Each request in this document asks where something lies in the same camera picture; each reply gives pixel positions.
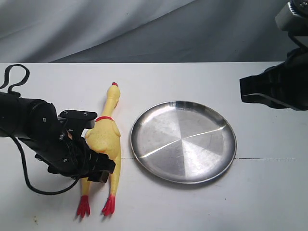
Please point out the round stainless steel plate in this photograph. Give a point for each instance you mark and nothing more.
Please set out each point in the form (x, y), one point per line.
(183, 142)

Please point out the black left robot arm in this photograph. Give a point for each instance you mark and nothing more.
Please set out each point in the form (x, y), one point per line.
(11, 112)

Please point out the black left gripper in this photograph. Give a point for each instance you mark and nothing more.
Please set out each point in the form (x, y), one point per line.
(57, 141)

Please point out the yellow rubber chicken toy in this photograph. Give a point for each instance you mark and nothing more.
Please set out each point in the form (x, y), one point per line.
(104, 138)

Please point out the grey backdrop cloth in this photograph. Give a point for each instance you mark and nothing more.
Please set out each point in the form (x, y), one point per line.
(141, 31)

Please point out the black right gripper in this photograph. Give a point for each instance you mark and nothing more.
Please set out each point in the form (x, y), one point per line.
(282, 86)

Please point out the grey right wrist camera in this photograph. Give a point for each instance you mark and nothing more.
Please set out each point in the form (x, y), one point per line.
(293, 19)

